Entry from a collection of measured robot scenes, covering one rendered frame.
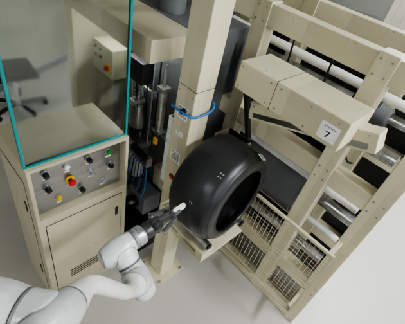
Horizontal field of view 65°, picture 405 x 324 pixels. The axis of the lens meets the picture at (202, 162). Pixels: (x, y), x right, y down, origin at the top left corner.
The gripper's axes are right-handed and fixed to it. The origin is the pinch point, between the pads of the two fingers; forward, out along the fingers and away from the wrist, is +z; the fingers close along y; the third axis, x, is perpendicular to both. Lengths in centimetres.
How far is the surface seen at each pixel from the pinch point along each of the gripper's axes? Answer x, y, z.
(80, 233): 55, 52, -33
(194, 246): 37.9, -5.5, 8.3
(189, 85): -41, 30, 29
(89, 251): 80, 52, -31
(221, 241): 47, -10, 27
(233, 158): -17.9, -3.5, 30.0
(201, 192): -7.9, -3.7, 10.2
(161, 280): 123, 21, 4
